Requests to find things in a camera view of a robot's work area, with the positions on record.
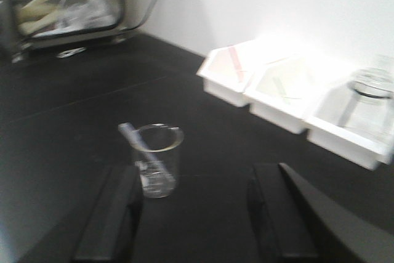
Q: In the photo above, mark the glass stirring rod middle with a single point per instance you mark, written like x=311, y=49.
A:
x=281, y=90

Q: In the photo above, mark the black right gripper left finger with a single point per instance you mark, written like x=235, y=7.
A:
x=111, y=229

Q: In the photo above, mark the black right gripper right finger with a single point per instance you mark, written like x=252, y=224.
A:
x=279, y=229

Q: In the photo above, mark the clear glass flask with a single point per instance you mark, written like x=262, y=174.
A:
x=369, y=111

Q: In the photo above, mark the right white storage bin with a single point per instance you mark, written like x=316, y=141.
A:
x=324, y=132

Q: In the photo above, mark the clear plastic pipette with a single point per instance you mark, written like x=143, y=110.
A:
x=134, y=138

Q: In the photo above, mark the transparent glove box cabinet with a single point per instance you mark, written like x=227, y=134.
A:
x=28, y=26

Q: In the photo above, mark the left white storage bin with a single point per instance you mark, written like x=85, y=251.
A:
x=219, y=75

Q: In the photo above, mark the white storage bin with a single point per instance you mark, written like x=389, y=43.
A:
x=219, y=75
x=288, y=90
x=324, y=132

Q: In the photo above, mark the glass stirring rod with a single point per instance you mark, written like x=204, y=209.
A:
x=236, y=63
x=281, y=90

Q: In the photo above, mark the glass stirring rod left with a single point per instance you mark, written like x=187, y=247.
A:
x=236, y=63

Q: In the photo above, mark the metal latch handle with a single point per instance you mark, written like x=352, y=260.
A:
x=71, y=52

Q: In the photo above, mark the middle white storage bin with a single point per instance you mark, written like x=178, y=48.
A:
x=288, y=90

